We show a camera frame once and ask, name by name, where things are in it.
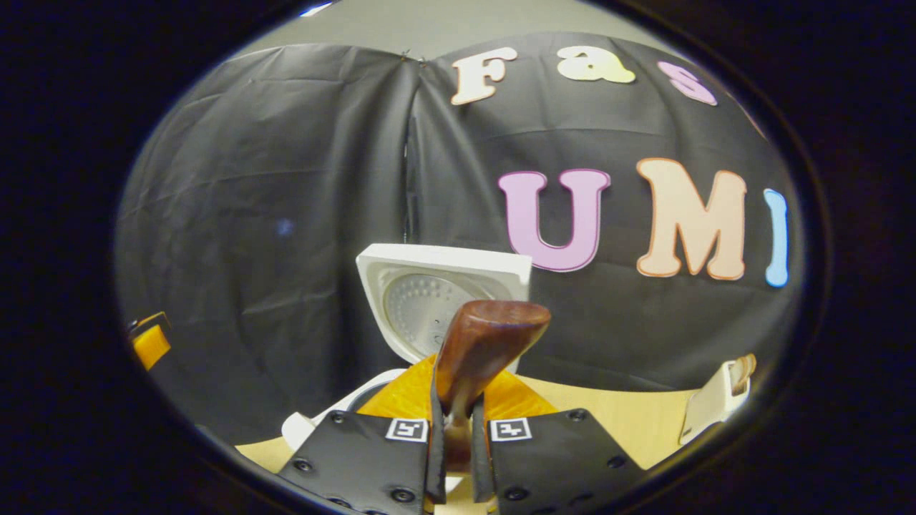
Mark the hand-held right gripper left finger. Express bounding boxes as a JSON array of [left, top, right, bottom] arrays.
[[276, 354, 449, 515]]

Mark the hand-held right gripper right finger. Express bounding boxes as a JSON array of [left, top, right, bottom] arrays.
[[469, 368, 646, 515]]

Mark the brown wooden spoon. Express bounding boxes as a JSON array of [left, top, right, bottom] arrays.
[[432, 300, 552, 474]]

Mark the white rice cooker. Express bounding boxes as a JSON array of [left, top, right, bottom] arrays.
[[281, 243, 534, 453]]

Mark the black backdrop cloth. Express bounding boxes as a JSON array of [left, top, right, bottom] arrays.
[[114, 32, 806, 444]]

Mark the white toaster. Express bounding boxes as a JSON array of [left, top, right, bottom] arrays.
[[678, 361, 752, 446]]

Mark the brown bread slice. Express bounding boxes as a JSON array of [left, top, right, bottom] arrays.
[[730, 354, 757, 396]]

